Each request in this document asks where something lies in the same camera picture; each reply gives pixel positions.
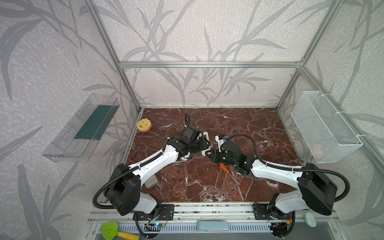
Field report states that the orange handled screwdriver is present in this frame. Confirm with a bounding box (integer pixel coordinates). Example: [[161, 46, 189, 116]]
[[219, 163, 240, 186]]

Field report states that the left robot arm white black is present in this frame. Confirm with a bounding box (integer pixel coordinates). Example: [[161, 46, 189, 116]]
[[93, 125, 210, 218]]

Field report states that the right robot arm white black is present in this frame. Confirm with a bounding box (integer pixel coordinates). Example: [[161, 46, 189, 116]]
[[206, 141, 351, 216]]

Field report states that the yellow smiley sponge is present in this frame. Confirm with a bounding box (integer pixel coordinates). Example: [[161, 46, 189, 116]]
[[137, 119, 152, 133]]

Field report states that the grey rectangular sponge block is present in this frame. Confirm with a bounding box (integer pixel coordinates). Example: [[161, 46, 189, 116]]
[[145, 175, 159, 189]]

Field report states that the pale green rectangular tray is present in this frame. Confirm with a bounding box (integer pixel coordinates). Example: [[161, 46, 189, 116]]
[[197, 221, 230, 232]]

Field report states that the pink item in basket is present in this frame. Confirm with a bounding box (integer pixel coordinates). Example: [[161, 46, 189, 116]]
[[311, 144, 324, 159]]

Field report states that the pale green round soap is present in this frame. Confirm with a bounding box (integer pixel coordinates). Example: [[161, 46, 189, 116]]
[[304, 213, 317, 228]]

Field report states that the green yellow scoop brush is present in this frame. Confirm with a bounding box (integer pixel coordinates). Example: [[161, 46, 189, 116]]
[[100, 222, 140, 240]]

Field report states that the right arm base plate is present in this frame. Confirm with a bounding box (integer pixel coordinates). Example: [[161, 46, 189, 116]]
[[252, 202, 292, 221]]

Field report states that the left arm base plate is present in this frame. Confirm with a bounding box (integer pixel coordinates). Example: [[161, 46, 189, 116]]
[[133, 204, 175, 221]]

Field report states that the white wire mesh basket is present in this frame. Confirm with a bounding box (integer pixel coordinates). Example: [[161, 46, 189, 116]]
[[291, 91, 363, 164]]

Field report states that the clear plastic wall shelf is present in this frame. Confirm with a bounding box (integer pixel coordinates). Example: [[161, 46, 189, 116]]
[[42, 94, 120, 163]]

